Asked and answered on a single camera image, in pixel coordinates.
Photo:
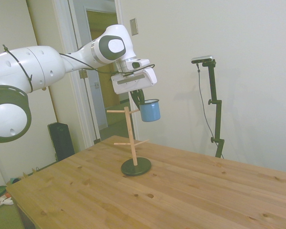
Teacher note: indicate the wooden mug tree black base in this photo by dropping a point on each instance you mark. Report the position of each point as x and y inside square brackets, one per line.
[135, 168]

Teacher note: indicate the metal wall switch plate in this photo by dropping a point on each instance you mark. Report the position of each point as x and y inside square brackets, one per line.
[133, 26]

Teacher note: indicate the grey exterior camera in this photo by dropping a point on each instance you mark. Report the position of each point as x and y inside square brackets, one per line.
[202, 59]

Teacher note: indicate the black floor speaker box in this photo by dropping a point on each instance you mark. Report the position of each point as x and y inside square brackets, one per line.
[62, 143]

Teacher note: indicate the black camera stand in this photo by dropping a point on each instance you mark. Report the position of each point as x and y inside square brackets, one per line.
[215, 112]

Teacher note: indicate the metal door latch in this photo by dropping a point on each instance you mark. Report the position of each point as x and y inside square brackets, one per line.
[96, 85]

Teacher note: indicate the brass door hinge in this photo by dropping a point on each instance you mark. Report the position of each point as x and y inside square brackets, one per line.
[83, 74]

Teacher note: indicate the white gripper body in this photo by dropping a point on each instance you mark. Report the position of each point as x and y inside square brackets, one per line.
[133, 82]

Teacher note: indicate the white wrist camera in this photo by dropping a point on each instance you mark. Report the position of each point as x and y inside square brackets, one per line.
[139, 64]

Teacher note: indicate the white open door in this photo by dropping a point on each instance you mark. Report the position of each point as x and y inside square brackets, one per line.
[90, 107]

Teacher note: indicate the white plastic scoop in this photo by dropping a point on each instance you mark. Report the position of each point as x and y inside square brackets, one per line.
[7, 201]

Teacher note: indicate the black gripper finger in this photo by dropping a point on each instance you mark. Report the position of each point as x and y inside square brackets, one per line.
[141, 96]
[135, 97]

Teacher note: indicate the blue enamel mug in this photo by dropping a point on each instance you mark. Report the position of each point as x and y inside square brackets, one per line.
[151, 113]

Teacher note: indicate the brown wooden hallway door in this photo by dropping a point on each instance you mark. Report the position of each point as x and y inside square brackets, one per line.
[107, 95]

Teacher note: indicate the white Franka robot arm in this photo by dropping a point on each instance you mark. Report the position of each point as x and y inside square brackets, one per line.
[38, 64]

